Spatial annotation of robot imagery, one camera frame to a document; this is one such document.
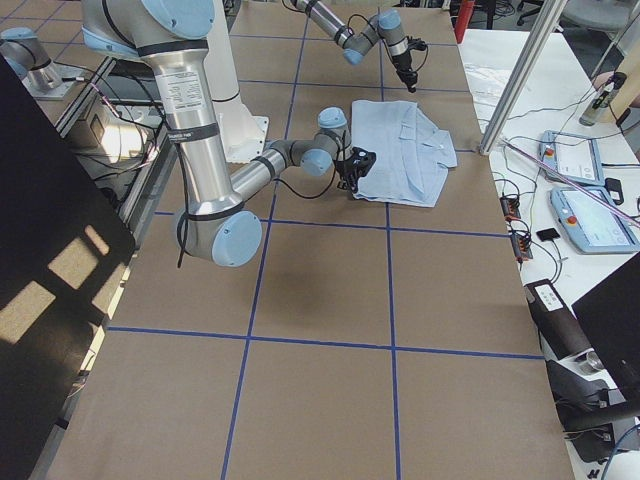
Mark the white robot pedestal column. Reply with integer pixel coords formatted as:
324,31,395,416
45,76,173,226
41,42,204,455
204,0,269,163

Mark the black monitor corner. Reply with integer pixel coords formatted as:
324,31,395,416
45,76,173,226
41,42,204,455
572,255,639,399

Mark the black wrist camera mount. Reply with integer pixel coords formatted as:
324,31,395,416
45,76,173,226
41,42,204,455
407,36,429,52

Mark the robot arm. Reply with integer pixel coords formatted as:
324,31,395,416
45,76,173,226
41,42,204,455
81,1,376,267
283,0,428,93

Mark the light blue button-up shirt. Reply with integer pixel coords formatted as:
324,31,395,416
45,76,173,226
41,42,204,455
351,100,458,208

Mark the black panel left side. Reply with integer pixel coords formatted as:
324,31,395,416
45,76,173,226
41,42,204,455
1,65,135,479

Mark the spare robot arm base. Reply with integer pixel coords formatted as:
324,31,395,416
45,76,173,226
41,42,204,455
1,27,78,100

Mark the grey aluminium frame post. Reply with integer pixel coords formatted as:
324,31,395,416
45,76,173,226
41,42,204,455
479,0,568,156

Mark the grabber reach tool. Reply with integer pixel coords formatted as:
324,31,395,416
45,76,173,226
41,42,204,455
503,140,639,227

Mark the black roll with label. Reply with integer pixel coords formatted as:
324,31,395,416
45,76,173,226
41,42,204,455
524,279,592,359

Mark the blue teach pendant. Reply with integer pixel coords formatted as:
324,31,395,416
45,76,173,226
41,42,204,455
549,186,639,254
539,130,605,186

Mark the blue teach pendant far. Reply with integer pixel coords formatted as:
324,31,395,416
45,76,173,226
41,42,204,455
539,130,605,186

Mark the blue teach pendant near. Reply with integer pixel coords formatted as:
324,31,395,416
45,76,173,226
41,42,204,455
549,186,639,254

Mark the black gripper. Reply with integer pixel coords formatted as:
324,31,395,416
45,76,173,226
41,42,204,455
335,147,376,195
392,52,418,93

